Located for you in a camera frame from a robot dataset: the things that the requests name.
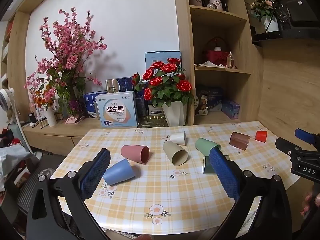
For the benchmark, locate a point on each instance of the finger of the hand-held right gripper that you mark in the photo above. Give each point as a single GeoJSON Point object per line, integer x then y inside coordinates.
{"type": "Point", "coordinates": [303, 135]}
{"type": "Point", "coordinates": [285, 145]}

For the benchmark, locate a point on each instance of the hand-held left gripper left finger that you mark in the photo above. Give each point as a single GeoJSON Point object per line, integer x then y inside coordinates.
{"type": "Point", "coordinates": [96, 172]}

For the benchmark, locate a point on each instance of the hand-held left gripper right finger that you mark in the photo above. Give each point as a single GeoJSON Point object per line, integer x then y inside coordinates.
{"type": "Point", "coordinates": [223, 173]}

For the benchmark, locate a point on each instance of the dark green clear cup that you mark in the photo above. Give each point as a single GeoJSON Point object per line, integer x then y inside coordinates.
{"type": "Point", "coordinates": [207, 166]}

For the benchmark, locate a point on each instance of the blue cup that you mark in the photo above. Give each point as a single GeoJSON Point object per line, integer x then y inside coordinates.
{"type": "Point", "coordinates": [118, 172]}

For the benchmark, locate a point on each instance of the small red cup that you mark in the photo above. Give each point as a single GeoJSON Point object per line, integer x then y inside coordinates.
{"type": "Point", "coordinates": [261, 135]}

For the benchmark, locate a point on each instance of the light green cup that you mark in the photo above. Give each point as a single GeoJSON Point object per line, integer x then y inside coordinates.
{"type": "Point", "coordinates": [206, 145]}

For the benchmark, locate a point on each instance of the brown clear cup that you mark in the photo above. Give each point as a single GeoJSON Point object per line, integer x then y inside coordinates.
{"type": "Point", "coordinates": [239, 140]}

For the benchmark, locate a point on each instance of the pink cup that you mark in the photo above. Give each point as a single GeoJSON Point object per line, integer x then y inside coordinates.
{"type": "Point", "coordinates": [133, 153]}

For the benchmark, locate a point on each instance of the beige cup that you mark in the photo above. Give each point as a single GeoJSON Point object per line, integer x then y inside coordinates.
{"type": "Point", "coordinates": [175, 153]}

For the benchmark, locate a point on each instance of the white cup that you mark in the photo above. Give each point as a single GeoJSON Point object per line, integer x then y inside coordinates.
{"type": "Point", "coordinates": [178, 138]}

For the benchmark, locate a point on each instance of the person's right hand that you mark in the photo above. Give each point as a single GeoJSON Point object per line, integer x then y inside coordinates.
{"type": "Point", "coordinates": [310, 203]}

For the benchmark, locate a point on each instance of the wooden sideboard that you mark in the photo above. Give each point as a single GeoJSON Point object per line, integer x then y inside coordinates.
{"type": "Point", "coordinates": [62, 136]}

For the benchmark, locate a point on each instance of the yellow checked floral tablecloth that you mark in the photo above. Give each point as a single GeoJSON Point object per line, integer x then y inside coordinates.
{"type": "Point", "coordinates": [170, 187]}

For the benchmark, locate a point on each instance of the pink face mask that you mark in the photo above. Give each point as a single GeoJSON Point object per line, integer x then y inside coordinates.
{"type": "Point", "coordinates": [72, 120]}

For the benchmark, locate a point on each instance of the small purple box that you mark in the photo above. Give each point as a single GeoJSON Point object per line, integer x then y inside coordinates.
{"type": "Point", "coordinates": [231, 108]}

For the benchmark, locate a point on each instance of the white and blue box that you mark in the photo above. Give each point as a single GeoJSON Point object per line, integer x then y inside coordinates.
{"type": "Point", "coordinates": [117, 110]}

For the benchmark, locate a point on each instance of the blue and white pack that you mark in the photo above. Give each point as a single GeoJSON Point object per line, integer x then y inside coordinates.
{"type": "Point", "coordinates": [90, 105]}

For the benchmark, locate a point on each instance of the white slim vase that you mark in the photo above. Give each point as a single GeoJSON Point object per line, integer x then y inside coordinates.
{"type": "Point", "coordinates": [50, 116]}

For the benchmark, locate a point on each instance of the row of small brown bottles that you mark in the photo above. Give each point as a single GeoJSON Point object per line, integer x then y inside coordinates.
{"type": "Point", "coordinates": [41, 122]}

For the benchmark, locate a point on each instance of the blue illustrated box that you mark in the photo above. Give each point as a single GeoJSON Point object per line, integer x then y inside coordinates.
{"type": "Point", "coordinates": [210, 99]}

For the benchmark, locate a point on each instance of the gold patterned tray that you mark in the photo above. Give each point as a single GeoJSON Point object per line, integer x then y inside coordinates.
{"type": "Point", "coordinates": [152, 121]}

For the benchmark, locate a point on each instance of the white faceted flower pot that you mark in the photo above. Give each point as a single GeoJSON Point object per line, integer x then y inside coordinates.
{"type": "Point", "coordinates": [175, 112]}

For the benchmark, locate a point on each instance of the silver tin can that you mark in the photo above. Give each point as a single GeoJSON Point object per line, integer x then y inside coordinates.
{"type": "Point", "coordinates": [112, 86]}

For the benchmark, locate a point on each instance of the dark blue patterned box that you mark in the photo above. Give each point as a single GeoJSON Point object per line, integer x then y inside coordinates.
{"type": "Point", "coordinates": [126, 83]}

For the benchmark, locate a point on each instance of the glass perfume bottle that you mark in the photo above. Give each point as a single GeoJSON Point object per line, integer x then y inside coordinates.
{"type": "Point", "coordinates": [230, 60]}

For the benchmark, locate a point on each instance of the red rose plant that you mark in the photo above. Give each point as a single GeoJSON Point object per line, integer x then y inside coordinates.
{"type": "Point", "coordinates": [166, 82]}

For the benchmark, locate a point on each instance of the wooden shelf unit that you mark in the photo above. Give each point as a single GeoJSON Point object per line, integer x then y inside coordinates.
{"type": "Point", "coordinates": [225, 55]}

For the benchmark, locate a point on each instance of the white desk fan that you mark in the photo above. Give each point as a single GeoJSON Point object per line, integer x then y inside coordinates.
{"type": "Point", "coordinates": [6, 99]}

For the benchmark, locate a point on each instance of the white round flower pot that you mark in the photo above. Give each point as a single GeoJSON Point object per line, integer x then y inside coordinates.
{"type": "Point", "coordinates": [271, 23]}

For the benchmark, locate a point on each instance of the black monitor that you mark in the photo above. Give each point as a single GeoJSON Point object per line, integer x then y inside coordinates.
{"type": "Point", "coordinates": [290, 17]}

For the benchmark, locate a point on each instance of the pink blossom bouquet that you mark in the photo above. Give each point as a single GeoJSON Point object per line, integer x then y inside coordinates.
{"type": "Point", "coordinates": [66, 55]}

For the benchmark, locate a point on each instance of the light blue flat box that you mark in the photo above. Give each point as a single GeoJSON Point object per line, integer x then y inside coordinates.
{"type": "Point", "coordinates": [155, 57]}

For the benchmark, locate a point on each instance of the pink rose plant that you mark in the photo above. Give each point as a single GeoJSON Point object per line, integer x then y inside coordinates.
{"type": "Point", "coordinates": [263, 2]}

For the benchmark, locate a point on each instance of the white labelled jar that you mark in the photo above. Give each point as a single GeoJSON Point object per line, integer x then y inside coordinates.
{"type": "Point", "coordinates": [215, 2]}

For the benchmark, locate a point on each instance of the white wall socket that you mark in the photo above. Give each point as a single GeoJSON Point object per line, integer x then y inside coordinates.
{"type": "Point", "coordinates": [91, 73]}

